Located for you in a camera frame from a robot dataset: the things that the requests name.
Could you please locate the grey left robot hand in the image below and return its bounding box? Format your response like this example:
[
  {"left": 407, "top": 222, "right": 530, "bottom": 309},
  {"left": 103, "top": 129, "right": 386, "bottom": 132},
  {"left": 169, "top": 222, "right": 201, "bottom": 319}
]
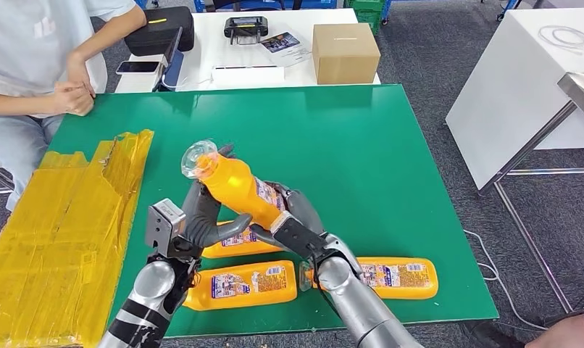
[{"left": 179, "top": 180, "right": 253, "bottom": 252}]

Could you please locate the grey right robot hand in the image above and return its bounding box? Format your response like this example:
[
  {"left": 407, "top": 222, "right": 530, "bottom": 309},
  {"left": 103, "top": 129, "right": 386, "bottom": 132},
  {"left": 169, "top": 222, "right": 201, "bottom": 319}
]
[{"left": 250, "top": 181, "right": 327, "bottom": 251}]

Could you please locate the orange detergent bottle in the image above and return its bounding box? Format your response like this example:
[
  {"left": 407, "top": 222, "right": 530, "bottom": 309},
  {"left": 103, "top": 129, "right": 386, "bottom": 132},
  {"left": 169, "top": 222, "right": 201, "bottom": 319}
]
[
  {"left": 180, "top": 140, "right": 293, "bottom": 231},
  {"left": 299, "top": 257, "right": 439, "bottom": 301},
  {"left": 183, "top": 260, "right": 299, "bottom": 312},
  {"left": 201, "top": 220, "right": 285, "bottom": 260}
]

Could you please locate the white flat box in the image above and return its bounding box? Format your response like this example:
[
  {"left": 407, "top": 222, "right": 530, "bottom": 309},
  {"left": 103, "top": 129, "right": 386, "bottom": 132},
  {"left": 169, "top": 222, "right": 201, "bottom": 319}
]
[{"left": 210, "top": 65, "right": 285, "bottom": 91}]

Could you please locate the yellow taped cardboard sheet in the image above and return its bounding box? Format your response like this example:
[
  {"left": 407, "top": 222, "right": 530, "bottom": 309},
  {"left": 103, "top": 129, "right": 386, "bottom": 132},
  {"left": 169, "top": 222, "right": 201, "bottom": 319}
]
[{"left": 0, "top": 128, "right": 154, "bottom": 348}]

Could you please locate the dark blue tablet folio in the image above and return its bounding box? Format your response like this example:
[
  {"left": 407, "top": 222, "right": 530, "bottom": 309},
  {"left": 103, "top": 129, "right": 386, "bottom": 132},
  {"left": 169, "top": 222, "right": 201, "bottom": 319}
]
[{"left": 152, "top": 26, "right": 185, "bottom": 93}]

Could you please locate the brown cardboard box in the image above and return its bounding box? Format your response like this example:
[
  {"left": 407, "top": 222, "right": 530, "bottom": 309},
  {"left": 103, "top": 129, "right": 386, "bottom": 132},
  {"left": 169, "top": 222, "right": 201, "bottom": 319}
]
[{"left": 312, "top": 22, "right": 382, "bottom": 86}]

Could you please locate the black smartphone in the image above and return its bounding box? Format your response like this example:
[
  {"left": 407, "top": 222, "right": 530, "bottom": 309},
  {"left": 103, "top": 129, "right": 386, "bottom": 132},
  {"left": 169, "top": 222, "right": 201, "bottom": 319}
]
[{"left": 115, "top": 61, "right": 160, "bottom": 76}]

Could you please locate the printed booklet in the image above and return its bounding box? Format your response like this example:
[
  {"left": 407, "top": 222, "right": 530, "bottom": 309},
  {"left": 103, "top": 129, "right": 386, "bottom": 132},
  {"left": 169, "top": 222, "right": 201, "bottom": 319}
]
[{"left": 259, "top": 31, "right": 313, "bottom": 68}]

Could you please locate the white desk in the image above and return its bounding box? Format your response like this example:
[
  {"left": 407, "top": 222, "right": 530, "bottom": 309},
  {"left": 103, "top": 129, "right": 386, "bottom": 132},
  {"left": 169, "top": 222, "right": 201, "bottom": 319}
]
[{"left": 114, "top": 8, "right": 382, "bottom": 94}]

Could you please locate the black carry case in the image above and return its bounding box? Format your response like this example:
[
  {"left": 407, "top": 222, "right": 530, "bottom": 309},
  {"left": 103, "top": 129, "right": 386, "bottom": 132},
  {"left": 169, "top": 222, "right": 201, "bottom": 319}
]
[{"left": 124, "top": 6, "right": 196, "bottom": 57}]

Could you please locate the black remote controller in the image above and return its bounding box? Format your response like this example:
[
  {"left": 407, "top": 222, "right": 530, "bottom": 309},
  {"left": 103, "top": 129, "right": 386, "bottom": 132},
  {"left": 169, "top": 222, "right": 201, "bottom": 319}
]
[{"left": 223, "top": 16, "right": 269, "bottom": 46}]

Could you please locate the green plastic crate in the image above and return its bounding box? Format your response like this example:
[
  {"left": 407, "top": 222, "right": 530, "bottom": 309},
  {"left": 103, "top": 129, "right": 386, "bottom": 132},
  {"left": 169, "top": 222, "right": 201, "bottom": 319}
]
[{"left": 343, "top": 0, "right": 388, "bottom": 36}]

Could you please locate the black office chair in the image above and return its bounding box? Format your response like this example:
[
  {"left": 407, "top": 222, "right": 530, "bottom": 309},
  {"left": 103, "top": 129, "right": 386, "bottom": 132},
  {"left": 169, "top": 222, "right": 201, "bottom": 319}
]
[{"left": 210, "top": 0, "right": 287, "bottom": 12}]

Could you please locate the white square table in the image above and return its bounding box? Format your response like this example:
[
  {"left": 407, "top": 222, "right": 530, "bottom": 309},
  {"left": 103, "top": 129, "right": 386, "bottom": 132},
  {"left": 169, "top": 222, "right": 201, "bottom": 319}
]
[{"left": 445, "top": 7, "right": 584, "bottom": 191}]

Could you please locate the person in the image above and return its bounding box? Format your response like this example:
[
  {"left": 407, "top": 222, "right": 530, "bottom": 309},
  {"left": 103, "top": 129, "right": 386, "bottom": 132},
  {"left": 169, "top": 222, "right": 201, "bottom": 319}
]
[
  {"left": 462, "top": 308, "right": 584, "bottom": 348},
  {"left": 0, "top": 0, "right": 148, "bottom": 212}
]

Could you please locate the blue trolley leg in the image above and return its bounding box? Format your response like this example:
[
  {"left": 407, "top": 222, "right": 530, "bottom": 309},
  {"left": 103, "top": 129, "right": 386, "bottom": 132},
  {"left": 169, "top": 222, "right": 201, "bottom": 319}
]
[{"left": 496, "top": 0, "right": 520, "bottom": 22}]

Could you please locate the stainless steel table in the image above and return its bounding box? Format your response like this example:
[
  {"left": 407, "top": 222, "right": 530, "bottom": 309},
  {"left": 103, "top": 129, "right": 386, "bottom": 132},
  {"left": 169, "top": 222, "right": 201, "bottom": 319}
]
[{"left": 479, "top": 70, "right": 584, "bottom": 314}]

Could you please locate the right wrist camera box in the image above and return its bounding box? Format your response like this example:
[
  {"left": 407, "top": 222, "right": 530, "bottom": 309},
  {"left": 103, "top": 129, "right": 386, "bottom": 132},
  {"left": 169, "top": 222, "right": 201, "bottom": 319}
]
[{"left": 271, "top": 211, "right": 329, "bottom": 260}]

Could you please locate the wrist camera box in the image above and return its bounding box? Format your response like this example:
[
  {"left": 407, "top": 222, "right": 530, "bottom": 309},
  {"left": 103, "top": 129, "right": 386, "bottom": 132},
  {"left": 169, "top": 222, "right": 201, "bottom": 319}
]
[
  {"left": 271, "top": 211, "right": 329, "bottom": 260},
  {"left": 144, "top": 198, "right": 188, "bottom": 259}
]

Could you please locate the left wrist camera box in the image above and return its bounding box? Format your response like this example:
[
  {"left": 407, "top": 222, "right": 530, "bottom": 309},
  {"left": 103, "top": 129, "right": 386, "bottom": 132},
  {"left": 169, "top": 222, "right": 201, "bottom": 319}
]
[{"left": 144, "top": 198, "right": 188, "bottom": 259}]

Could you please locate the white floor cable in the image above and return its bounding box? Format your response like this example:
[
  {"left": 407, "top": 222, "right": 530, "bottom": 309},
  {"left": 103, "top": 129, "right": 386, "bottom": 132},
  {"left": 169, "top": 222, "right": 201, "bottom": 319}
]
[{"left": 462, "top": 229, "right": 550, "bottom": 331}]

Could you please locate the coiled clear cable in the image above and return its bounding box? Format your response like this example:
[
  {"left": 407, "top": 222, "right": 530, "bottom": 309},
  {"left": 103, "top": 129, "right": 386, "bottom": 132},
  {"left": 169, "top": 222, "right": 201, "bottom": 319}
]
[{"left": 538, "top": 25, "right": 584, "bottom": 54}]

